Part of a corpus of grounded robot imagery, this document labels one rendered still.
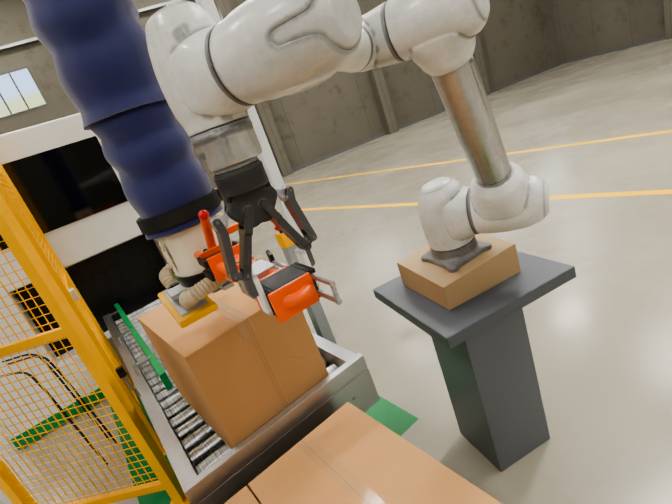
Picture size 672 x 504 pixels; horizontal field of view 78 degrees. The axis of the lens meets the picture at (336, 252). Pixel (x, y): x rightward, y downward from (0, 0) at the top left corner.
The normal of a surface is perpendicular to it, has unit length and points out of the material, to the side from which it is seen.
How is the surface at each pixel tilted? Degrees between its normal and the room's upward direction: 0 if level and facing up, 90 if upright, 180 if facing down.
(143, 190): 73
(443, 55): 122
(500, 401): 90
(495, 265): 90
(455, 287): 90
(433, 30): 113
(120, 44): 81
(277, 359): 90
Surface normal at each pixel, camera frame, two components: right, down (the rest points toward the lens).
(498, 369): 0.35, 0.20
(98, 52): 0.19, 0.00
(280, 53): -0.23, 0.71
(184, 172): 0.67, -0.26
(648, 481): -0.32, -0.89
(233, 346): 0.61, 0.07
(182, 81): -0.40, 0.43
